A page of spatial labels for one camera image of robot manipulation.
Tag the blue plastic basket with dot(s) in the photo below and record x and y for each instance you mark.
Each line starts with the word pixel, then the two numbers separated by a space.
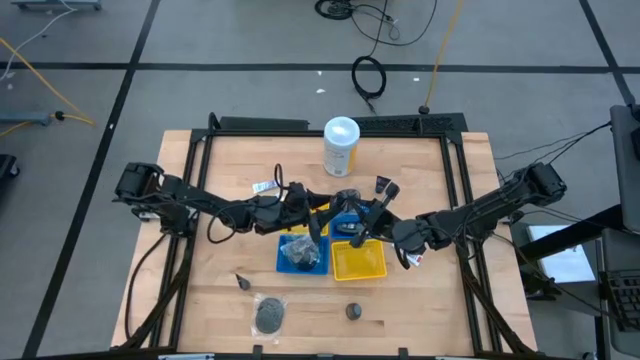
pixel 282 267
pixel 335 217

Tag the black perforated mount plate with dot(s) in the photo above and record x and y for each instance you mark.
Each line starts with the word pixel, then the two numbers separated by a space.
pixel 400 123

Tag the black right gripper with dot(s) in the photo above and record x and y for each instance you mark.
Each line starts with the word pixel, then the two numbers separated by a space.
pixel 382 222

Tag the grey laptop computer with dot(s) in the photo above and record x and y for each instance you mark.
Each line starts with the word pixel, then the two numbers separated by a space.
pixel 622 300

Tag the yellow plastic basket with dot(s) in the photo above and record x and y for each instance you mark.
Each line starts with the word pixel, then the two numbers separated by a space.
pixel 300 231
pixel 357 262

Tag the dark grey squeeze bottle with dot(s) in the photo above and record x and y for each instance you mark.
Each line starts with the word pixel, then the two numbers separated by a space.
pixel 353 311
pixel 350 229

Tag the black round pad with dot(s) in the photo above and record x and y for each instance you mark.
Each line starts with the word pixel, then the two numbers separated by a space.
pixel 348 194
pixel 270 315

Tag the silver metal bar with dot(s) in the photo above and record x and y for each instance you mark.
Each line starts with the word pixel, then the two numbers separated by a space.
pixel 457 358
pixel 187 357

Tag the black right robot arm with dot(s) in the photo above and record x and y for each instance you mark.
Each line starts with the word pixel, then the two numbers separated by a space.
pixel 490 205

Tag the black frame clip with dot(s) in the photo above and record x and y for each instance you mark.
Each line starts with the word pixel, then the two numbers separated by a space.
pixel 258 351
pixel 403 353

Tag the black metal bar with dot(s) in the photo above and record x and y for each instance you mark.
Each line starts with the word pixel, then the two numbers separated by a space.
pixel 575 235

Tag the black caster wheel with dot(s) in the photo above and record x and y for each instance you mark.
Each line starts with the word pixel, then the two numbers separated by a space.
pixel 7 165

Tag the black metal table frame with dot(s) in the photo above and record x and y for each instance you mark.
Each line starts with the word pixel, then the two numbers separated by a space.
pixel 250 133

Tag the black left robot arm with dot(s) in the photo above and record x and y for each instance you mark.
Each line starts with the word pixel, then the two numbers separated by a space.
pixel 200 197

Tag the navy blue squeeze tube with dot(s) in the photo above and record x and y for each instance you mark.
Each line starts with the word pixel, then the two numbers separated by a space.
pixel 244 284

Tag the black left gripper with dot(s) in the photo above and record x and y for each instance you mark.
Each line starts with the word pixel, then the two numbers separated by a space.
pixel 302 205

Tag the grey metal base bar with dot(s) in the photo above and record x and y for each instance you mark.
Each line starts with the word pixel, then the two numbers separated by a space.
pixel 55 4
pixel 25 118

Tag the white flat sheet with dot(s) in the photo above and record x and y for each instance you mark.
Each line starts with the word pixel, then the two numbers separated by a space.
pixel 565 260

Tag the grey cart panel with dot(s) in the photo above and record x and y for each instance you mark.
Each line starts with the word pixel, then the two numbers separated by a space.
pixel 625 165

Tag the white wipes canister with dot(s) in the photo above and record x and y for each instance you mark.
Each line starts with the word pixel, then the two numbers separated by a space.
pixel 341 145

